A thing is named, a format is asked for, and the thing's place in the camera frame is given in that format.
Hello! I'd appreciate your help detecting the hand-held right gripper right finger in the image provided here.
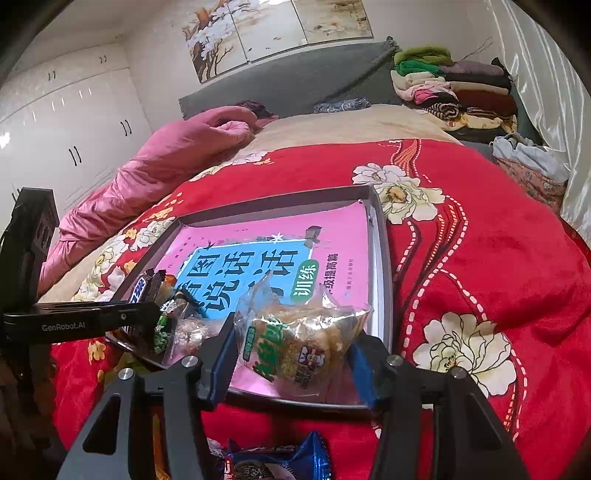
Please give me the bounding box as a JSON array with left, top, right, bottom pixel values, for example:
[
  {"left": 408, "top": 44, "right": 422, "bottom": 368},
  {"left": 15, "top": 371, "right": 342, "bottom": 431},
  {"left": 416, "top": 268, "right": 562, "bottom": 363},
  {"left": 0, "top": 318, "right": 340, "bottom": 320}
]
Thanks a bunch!
[{"left": 346, "top": 335, "right": 532, "bottom": 480}]

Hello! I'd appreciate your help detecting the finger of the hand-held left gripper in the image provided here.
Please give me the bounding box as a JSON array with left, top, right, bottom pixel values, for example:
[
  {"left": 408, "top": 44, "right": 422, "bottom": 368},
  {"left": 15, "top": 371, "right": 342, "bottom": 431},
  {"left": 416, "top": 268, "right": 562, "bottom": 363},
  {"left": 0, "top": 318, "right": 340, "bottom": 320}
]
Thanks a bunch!
[{"left": 90, "top": 301, "right": 161, "bottom": 352}]

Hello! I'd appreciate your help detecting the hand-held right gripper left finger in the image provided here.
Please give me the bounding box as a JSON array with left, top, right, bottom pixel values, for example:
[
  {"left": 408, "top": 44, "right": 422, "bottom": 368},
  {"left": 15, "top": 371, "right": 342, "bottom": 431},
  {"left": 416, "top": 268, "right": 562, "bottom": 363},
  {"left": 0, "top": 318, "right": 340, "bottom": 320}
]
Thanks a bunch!
[{"left": 55, "top": 311, "right": 237, "bottom": 480}]

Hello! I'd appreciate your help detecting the black chocolate bar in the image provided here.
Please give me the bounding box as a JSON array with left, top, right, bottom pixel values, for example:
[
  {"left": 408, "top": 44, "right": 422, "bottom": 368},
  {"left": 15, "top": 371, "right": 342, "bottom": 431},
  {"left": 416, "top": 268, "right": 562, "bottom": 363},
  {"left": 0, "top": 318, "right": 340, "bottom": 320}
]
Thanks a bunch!
[{"left": 130, "top": 270, "right": 168, "bottom": 335}]

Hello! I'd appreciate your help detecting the clear brown snack packet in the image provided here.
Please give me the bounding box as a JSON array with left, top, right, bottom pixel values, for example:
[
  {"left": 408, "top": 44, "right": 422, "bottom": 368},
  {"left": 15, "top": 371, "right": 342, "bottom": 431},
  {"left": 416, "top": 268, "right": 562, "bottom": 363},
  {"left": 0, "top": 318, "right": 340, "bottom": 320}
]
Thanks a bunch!
[{"left": 173, "top": 316, "right": 225, "bottom": 358}]

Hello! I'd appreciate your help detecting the brown cardboard box tray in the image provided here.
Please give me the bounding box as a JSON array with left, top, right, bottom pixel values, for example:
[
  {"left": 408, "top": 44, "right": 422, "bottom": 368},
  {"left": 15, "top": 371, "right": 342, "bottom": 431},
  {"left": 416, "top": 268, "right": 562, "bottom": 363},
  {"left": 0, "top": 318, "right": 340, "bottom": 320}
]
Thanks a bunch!
[{"left": 105, "top": 185, "right": 394, "bottom": 409}]

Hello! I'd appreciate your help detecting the long yellow snack packet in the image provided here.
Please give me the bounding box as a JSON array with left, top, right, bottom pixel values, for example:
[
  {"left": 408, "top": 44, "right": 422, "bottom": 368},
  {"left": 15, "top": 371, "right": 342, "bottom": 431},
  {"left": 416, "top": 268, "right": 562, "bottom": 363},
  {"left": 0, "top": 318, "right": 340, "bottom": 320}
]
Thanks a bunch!
[{"left": 150, "top": 411, "right": 169, "bottom": 480}]

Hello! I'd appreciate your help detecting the blue cookie packet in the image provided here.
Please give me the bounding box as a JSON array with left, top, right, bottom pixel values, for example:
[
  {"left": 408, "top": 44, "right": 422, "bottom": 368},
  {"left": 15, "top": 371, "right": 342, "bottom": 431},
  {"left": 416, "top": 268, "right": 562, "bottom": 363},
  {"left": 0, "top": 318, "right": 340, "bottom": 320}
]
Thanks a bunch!
[{"left": 226, "top": 431, "right": 334, "bottom": 480}]

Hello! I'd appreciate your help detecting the pink book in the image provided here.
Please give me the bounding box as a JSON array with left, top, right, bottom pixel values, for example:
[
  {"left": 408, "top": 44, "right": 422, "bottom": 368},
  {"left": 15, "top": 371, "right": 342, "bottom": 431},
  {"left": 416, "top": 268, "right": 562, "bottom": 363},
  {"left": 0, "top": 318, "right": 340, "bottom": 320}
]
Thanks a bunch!
[{"left": 164, "top": 203, "right": 377, "bottom": 407}]

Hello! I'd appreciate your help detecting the white wardrobe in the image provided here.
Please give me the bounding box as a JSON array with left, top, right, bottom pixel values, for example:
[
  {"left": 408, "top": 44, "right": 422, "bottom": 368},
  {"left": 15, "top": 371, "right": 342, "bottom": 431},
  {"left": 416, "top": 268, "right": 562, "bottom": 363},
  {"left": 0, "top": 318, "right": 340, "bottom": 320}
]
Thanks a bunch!
[{"left": 0, "top": 41, "right": 153, "bottom": 232}]

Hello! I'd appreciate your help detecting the pink duvet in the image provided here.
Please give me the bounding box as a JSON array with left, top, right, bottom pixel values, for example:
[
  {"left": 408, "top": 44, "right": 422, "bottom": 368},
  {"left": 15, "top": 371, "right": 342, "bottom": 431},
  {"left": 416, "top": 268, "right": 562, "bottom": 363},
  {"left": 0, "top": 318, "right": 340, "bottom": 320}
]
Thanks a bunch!
[{"left": 38, "top": 105, "right": 259, "bottom": 296}]

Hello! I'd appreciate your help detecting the red floral blanket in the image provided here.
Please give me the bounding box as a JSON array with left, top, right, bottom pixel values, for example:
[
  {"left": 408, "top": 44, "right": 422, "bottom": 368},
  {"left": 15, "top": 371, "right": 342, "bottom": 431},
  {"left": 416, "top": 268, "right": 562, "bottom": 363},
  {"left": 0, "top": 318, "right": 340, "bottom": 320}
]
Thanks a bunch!
[{"left": 48, "top": 137, "right": 591, "bottom": 480}]

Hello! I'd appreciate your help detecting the beige bed sheet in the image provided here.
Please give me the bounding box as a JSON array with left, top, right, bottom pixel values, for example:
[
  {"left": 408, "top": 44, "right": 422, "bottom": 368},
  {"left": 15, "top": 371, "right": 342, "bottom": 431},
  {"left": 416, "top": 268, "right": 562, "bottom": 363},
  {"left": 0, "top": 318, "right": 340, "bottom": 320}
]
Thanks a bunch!
[{"left": 37, "top": 104, "right": 465, "bottom": 303}]

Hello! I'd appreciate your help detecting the dark red cloth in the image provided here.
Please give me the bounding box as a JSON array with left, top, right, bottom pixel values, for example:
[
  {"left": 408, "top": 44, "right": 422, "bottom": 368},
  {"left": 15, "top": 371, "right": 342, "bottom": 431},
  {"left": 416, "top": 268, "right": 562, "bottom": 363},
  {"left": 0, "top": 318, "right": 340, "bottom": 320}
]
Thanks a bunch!
[{"left": 235, "top": 100, "right": 280, "bottom": 127}]

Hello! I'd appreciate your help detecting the pink floral cloth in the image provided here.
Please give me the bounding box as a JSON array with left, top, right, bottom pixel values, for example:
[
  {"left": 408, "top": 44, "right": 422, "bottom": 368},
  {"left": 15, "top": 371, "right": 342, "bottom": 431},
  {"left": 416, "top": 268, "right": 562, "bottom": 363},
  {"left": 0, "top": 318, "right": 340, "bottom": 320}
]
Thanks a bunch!
[{"left": 496, "top": 157, "right": 568, "bottom": 215}]

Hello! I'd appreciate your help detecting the blue patterned pillow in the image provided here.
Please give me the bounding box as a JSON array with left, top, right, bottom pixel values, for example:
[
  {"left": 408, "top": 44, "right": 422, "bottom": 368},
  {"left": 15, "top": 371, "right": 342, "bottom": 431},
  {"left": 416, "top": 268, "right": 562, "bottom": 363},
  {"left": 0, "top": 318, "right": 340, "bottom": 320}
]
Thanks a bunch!
[{"left": 314, "top": 97, "right": 371, "bottom": 114}]

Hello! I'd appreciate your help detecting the pale grey cloth bundle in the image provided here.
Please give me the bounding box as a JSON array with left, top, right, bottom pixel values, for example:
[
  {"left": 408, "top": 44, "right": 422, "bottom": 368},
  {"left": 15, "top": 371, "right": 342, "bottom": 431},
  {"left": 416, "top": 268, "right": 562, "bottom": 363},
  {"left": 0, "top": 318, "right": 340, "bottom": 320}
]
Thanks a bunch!
[{"left": 492, "top": 133, "right": 571, "bottom": 185}]

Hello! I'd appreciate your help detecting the grey headboard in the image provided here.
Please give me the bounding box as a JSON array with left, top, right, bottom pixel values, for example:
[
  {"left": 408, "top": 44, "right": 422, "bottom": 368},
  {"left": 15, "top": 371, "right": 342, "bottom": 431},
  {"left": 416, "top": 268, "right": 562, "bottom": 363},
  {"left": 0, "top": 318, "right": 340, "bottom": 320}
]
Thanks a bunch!
[{"left": 179, "top": 36, "right": 402, "bottom": 121}]

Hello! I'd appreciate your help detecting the stack of folded clothes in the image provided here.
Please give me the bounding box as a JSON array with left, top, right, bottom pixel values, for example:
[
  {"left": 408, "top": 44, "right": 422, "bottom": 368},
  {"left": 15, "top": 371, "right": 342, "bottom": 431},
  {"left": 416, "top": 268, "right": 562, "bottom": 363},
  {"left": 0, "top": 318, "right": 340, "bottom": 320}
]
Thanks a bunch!
[{"left": 390, "top": 45, "right": 520, "bottom": 144}]

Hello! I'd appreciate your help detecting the white satin curtain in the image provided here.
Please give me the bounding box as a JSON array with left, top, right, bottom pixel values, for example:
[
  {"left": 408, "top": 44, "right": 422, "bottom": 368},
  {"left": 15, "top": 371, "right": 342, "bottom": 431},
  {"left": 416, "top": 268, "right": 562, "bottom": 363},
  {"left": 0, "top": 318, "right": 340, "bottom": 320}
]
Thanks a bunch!
[{"left": 485, "top": 0, "right": 591, "bottom": 227}]

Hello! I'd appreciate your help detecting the floral wall painting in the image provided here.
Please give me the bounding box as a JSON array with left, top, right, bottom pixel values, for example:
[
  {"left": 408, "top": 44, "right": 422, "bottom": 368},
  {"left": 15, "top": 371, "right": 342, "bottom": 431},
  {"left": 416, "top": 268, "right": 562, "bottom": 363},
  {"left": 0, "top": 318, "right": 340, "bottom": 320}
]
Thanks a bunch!
[{"left": 180, "top": 0, "right": 374, "bottom": 84}]

